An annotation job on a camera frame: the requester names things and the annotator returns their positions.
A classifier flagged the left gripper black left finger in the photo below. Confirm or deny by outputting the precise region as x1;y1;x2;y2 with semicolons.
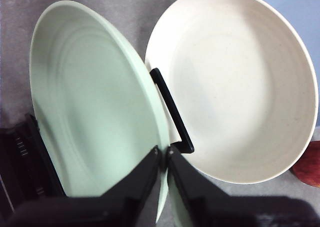
7;145;163;227

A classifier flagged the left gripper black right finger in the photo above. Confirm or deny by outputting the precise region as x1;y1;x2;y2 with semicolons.
166;146;320;227

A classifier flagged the red yellow apple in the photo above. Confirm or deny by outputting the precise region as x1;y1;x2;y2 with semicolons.
290;141;320;188

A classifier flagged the green round plate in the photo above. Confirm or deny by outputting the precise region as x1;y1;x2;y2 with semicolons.
29;0;195;227

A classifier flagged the black plastic plate rack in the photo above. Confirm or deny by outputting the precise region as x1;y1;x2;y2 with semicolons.
0;67;195;213

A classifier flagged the cream white round plate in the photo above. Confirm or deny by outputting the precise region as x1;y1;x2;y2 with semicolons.
144;0;316;183

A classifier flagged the blue round plate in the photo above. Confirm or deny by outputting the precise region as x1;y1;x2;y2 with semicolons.
252;0;320;128

